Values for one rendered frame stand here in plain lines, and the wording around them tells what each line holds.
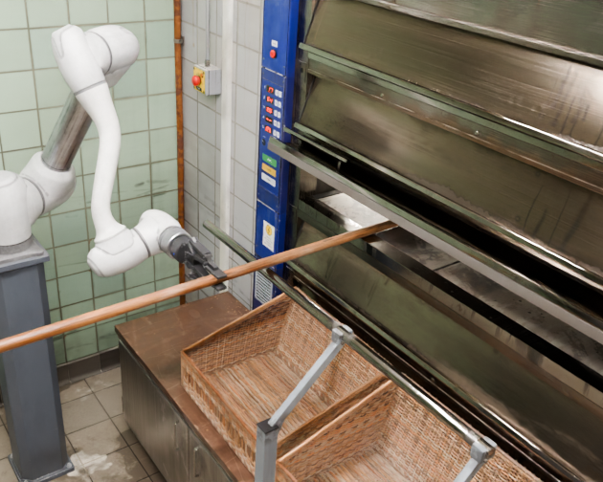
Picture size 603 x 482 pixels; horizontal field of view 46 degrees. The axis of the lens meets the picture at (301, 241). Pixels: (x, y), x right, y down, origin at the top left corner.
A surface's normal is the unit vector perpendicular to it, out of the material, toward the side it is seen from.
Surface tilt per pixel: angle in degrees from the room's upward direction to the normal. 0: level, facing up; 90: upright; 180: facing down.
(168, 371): 0
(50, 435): 90
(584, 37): 90
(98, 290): 90
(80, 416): 0
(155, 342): 0
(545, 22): 90
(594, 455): 71
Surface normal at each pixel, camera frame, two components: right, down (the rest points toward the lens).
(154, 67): 0.58, 0.41
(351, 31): -0.73, -0.11
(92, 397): 0.07, -0.88
